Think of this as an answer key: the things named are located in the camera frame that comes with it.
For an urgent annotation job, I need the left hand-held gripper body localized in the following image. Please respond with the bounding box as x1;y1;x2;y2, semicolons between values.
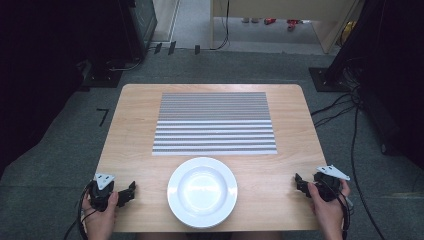
87;172;117;213

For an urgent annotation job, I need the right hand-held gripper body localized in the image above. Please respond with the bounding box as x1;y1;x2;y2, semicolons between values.
313;164;352;203

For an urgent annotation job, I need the person's left hand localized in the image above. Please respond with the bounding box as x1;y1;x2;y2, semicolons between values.
81;191;120;235

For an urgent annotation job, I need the person's right hand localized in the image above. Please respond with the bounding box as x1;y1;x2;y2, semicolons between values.
307;179;352;232

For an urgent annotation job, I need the black stand base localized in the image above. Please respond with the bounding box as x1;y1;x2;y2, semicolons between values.
308;66;352;93
80;59;124;90

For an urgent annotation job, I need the grey striped placemat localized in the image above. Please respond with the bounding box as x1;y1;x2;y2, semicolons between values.
152;92;278;156

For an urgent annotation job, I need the dark equipment stand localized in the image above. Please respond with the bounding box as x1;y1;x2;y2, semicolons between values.
328;0;424;169

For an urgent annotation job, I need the black curtain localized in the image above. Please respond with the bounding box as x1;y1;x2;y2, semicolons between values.
0;0;134;178

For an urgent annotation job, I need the yellow object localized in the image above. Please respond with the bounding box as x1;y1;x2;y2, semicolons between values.
340;21;357;47

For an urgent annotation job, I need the red power tool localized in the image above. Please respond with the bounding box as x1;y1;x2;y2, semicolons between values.
286;18;303;32

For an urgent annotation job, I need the dark glass cabinet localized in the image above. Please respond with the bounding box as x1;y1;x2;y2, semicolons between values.
119;0;158;62

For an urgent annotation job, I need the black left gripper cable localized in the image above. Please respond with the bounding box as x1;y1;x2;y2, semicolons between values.
63;181;95;240

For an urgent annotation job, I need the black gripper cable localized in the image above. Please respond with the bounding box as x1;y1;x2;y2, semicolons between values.
63;181;95;240
333;186;355;240

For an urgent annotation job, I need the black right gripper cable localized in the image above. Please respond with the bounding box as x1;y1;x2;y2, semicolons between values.
333;186;355;240

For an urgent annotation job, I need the long black floor cable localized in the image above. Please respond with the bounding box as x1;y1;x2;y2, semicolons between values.
349;104;388;240

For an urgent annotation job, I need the grey floor cable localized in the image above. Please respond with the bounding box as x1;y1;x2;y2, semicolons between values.
107;57;144;73

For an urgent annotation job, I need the black hanging cable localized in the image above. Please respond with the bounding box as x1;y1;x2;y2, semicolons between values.
210;0;232;52

